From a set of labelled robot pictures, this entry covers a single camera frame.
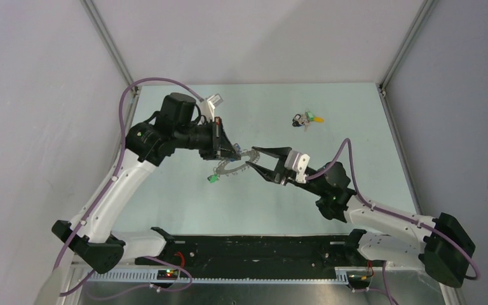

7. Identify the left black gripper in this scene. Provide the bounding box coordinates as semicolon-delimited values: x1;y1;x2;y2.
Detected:
174;116;241;161

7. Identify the large silver keyring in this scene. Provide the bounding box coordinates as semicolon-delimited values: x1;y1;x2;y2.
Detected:
213;149;260;179

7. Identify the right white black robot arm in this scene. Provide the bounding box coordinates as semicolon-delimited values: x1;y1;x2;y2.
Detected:
247;146;480;288

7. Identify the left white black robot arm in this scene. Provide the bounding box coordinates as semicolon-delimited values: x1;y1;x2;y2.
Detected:
52;93;240;274

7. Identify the bunch of coloured keys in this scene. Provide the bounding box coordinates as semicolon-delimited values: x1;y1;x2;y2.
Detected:
292;111;325;132

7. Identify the green capped key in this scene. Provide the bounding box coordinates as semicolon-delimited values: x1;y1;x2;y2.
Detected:
207;174;219;183

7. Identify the left small circuit board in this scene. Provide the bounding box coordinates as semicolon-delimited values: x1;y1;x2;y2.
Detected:
156;269;179;281

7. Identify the small circuit board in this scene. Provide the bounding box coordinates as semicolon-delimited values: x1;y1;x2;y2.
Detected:
348;274;370;282
156;269;179;281

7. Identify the right small circuit board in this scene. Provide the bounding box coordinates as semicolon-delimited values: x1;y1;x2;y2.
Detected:
348;274;370;282

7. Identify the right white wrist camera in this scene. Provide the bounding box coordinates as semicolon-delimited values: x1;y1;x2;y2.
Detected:
284;149;310;184

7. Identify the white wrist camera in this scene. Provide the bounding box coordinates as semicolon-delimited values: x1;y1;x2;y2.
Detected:
199;93;223;122
284;149;310;184

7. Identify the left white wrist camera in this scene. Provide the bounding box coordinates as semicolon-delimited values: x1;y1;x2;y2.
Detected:
199;93;223;122

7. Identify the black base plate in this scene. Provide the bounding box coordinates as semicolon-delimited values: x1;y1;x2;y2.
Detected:
158;235;368;278

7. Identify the left aluminium frame post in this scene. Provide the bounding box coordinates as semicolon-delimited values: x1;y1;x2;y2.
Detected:
79;0;134;85

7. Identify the aluminium frame post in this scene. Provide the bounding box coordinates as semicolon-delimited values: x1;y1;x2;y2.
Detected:
79;0;134;85
378;0;438;98

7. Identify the grey slotted cable duct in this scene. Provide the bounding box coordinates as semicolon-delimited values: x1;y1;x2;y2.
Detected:
90;269;348;285

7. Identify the right aluminium frame post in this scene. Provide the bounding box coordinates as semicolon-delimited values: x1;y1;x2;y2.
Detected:
378;0;438;98

